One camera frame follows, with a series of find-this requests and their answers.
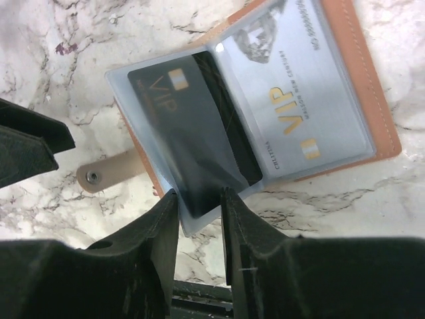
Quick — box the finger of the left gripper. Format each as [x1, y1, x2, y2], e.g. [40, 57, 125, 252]
[1, 99, 75, 187]

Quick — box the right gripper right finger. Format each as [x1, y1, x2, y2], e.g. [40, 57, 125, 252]
[220, 188, 424, 318]

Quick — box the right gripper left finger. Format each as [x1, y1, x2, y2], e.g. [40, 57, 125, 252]
[1, 191, 179, 318]

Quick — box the black credit card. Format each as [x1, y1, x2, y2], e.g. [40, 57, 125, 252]
[193, 51, 263, 185]
[127, 56, 248, 218]

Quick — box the tan leather card holder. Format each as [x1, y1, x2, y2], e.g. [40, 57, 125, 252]
[76, 1, 402, 236]

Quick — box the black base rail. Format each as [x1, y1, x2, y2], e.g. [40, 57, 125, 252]
[171, 280, 234, 319]

